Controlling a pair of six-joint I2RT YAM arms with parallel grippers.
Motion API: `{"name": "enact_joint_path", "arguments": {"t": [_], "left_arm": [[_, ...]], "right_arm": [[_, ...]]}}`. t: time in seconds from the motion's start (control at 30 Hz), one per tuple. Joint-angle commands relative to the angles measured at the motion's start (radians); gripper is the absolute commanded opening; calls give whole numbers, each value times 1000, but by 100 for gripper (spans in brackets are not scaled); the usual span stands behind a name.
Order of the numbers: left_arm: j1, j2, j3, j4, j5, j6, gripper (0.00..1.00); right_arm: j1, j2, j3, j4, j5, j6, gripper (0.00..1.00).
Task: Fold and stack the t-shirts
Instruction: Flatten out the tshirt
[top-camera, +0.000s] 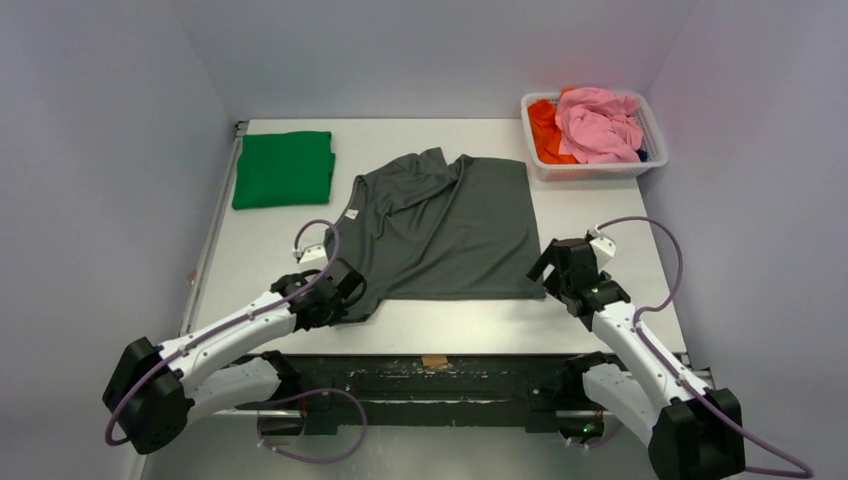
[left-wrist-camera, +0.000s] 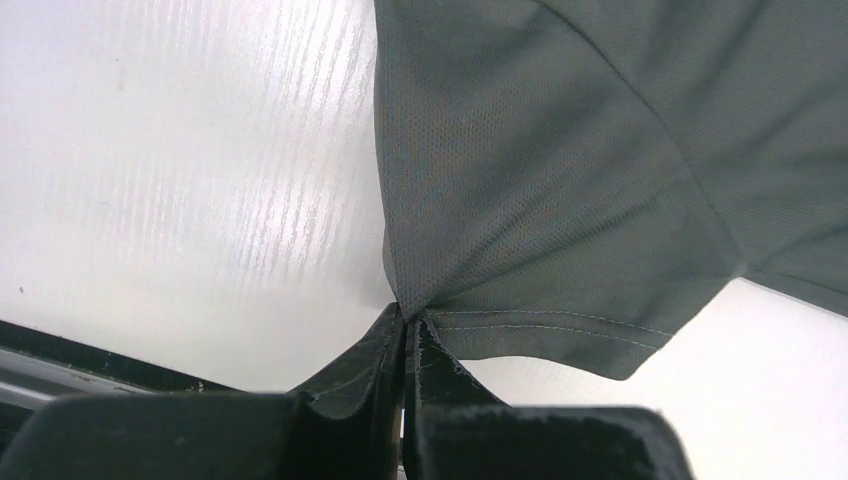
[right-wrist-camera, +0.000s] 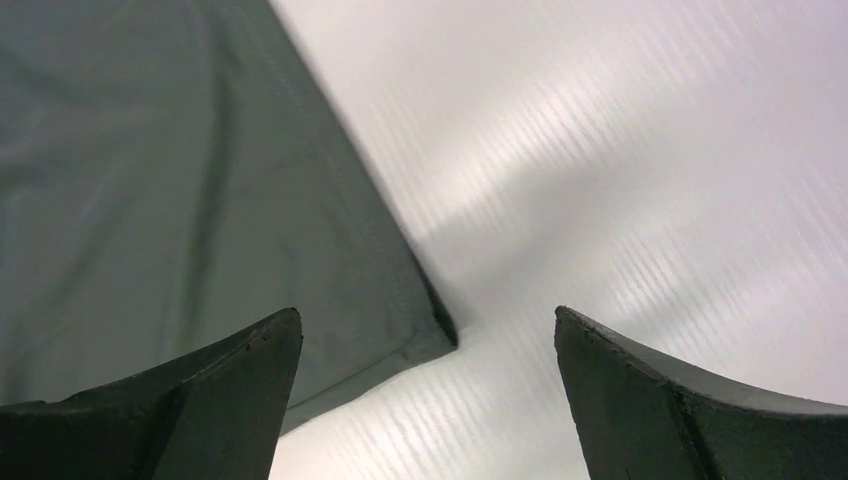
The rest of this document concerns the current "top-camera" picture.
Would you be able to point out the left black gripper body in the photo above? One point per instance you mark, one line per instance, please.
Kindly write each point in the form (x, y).
(346, 285)

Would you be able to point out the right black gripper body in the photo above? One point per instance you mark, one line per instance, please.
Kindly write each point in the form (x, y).
(561, 258)

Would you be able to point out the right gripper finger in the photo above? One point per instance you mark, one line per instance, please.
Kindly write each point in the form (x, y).
(548, 265)
(553, 283)

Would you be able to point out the dark grey t-shirt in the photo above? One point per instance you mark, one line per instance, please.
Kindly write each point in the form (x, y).
(422, 228)

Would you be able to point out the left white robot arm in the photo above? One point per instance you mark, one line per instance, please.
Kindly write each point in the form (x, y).
(156, 391)

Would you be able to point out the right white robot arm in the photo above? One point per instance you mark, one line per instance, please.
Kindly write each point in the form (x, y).
(675, 414)

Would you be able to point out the brown tape piece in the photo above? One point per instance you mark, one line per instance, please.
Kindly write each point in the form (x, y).
(434, 362)

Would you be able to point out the orange t-shirt in basket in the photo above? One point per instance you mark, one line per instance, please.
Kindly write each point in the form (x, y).
(546, 134)

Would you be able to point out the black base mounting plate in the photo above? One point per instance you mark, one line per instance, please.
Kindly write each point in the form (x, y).
(537, 393)

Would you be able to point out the folded green t-shirt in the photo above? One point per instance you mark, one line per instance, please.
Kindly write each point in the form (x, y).
(288, 169)

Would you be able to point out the pink crumpled t-shirt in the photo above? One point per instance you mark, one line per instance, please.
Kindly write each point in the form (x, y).
(599, 126)

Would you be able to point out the white plastic laundry basket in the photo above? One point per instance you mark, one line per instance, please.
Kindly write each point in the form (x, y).
(653, 145)

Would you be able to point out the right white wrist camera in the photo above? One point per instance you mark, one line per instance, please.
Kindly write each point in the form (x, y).
(602, 245)

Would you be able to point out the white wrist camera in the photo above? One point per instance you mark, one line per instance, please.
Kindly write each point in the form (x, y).
(311, 256)
(602, 245)

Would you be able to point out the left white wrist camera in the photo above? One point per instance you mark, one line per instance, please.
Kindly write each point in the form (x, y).
(311, 256)

